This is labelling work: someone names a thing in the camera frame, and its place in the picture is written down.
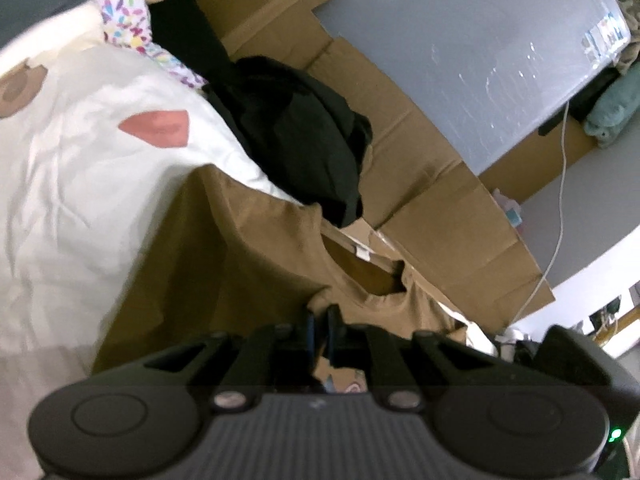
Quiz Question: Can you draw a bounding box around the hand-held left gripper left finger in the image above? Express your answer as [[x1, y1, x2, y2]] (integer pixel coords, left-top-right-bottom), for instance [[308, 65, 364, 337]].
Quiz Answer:
[[142, 312, 317, 411]]

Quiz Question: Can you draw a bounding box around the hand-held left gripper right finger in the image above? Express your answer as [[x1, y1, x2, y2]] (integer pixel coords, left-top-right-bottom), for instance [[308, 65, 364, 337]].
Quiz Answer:
[[327, 305, 501, 411]]

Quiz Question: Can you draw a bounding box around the cream bear print bed sheet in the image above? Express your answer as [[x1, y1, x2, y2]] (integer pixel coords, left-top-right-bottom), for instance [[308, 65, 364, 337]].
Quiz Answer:
[[0, 7, 306, 480]]

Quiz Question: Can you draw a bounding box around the small pink plush toy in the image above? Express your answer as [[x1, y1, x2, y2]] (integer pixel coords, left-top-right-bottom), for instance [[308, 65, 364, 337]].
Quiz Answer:
[[492, 187, 526, 233]]

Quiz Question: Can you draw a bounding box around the brown cardboard box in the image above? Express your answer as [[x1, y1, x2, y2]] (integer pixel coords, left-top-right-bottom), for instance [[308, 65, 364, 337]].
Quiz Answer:
[[480, 125, 601, 201]]

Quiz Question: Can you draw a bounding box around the teddy bear in floral dress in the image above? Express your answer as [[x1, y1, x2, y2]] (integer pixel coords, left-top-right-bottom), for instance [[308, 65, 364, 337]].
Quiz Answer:
[[95, 0, 208, 88]]

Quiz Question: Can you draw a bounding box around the brown t-shirt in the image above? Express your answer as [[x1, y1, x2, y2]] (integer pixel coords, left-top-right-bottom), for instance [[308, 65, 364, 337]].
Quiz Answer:
[[92, 165, 468, 396]]

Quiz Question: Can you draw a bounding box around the white cable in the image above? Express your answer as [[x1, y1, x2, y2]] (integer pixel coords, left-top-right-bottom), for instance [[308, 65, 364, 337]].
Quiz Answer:
[[505, 100, 571, 331]]

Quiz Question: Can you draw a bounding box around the flattened cardboard sheet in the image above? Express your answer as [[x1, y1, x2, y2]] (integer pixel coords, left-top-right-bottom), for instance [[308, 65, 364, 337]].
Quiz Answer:
[[172, 0, 556, 331]]

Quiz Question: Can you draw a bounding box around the black garment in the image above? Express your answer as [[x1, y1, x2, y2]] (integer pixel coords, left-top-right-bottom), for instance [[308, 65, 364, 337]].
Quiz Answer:
[[202, 55, 373, 228]]

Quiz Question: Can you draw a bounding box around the teal towel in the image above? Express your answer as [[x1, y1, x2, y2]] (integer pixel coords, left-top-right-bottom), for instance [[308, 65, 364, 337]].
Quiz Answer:
[[585, 65, 640, 148]]

